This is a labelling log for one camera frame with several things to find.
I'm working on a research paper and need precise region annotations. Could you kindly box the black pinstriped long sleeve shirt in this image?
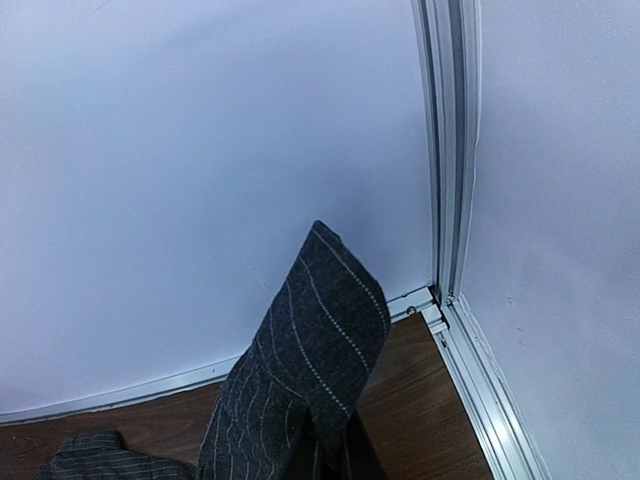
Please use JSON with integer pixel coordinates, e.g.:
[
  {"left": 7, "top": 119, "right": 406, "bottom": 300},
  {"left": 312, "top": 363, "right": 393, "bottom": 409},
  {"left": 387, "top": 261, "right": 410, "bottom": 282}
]
[{"left": 37, "top": 221, "right": 391, "bottom": 480}]

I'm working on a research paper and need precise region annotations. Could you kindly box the right aluminium frame post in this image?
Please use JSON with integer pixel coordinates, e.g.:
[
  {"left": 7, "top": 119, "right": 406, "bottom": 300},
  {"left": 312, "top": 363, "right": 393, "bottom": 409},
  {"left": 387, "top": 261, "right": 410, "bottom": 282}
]
[{"left": 412, "top": 1, "right": 482, "bottom": 306}]

